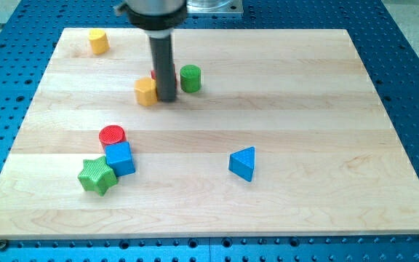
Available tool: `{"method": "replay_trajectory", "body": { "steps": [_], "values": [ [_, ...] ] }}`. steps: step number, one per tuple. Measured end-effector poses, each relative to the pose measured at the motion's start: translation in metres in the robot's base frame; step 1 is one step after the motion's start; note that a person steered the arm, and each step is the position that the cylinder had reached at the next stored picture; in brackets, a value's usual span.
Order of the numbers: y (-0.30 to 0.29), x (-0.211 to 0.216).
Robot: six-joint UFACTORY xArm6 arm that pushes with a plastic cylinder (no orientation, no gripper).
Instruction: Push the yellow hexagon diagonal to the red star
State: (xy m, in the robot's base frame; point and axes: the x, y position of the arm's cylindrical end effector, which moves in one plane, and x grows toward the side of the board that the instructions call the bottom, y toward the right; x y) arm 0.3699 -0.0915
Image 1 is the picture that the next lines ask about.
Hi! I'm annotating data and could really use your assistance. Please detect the red star block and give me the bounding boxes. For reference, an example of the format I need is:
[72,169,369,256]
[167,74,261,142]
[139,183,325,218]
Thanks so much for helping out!
[150,63,177,89]

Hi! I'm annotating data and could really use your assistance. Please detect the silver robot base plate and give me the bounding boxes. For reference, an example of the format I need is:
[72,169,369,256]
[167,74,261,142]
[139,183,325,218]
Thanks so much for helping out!
[187,0,244,16]

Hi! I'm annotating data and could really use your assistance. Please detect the blue triangle block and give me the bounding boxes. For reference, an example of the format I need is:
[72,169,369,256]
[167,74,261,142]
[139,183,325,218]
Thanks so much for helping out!
[228,146,255,182]

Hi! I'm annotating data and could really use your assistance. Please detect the green star block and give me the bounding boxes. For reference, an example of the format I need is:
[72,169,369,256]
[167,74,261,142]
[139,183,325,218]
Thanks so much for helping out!
[77,156,118,197]

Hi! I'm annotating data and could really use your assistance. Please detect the yellow hexagon block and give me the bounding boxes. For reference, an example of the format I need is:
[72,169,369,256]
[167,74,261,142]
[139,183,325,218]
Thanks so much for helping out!
[134,77,158,106]

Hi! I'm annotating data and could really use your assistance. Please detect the black tool flange collar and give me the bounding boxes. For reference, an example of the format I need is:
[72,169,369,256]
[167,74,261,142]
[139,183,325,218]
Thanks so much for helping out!
[114,2,188,38]

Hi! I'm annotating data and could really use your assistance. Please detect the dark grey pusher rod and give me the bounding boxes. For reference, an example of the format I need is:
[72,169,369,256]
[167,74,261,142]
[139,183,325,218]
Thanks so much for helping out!
[149,35,177,103]

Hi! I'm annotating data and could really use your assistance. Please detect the light wooden board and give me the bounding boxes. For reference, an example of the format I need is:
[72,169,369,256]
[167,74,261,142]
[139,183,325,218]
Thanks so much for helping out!
[0,28,419,239]

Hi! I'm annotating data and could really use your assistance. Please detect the yellow cylinder block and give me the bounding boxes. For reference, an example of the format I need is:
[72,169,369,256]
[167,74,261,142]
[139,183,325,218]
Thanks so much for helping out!
[88,28,110,55]

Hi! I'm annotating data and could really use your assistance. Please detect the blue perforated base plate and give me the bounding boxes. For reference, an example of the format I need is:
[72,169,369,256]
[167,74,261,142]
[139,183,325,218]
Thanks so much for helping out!
[0,1,419,261]

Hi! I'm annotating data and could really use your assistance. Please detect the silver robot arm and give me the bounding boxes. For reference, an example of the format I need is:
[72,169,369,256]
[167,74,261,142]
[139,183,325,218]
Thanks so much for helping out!
[114,0,188,103]

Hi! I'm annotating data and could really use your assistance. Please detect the green cylinder block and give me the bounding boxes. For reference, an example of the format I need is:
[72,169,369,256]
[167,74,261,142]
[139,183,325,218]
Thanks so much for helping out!
[180,64,201,93]

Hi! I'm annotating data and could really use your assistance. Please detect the red cylinder block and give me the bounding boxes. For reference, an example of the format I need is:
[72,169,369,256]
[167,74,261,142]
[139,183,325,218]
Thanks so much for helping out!
[98,125,127,149]

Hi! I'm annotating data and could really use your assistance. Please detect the blue cube block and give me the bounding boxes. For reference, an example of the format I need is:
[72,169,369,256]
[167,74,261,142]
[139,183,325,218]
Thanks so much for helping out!
[105,141,136,177]

